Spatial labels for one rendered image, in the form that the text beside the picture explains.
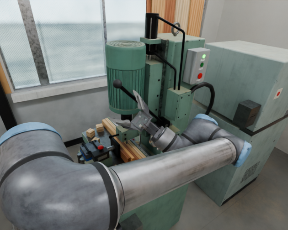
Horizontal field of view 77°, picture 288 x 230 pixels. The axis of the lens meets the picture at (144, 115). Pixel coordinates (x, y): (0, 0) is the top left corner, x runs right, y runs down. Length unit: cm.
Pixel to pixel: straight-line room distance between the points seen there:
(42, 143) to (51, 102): 190
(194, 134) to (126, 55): 40
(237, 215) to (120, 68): 177
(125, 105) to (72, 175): 58
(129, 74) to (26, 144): 52
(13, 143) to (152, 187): 26
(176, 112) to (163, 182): 57
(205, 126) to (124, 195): 46
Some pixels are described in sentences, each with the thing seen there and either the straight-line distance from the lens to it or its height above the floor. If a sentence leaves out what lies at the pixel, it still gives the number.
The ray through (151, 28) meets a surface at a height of 156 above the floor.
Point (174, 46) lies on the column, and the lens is 86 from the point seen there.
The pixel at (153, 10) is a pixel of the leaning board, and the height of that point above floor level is 160.
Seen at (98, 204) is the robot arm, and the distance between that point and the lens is 29.
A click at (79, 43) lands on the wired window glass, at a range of 220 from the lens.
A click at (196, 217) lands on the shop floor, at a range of 197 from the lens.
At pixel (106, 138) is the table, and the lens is 120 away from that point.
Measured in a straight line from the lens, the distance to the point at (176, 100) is 88.
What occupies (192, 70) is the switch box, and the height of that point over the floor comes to 139.
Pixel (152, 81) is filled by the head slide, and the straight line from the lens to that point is 88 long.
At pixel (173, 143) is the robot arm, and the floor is 121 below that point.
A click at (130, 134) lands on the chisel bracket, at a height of 103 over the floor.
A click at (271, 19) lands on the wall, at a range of 297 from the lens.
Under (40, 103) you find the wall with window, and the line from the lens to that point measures 224.
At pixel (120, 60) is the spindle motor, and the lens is 76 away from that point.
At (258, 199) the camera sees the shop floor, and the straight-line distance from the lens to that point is 235.
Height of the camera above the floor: 165
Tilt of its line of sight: 32 degrees down
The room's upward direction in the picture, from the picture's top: 3 degrees clockwise
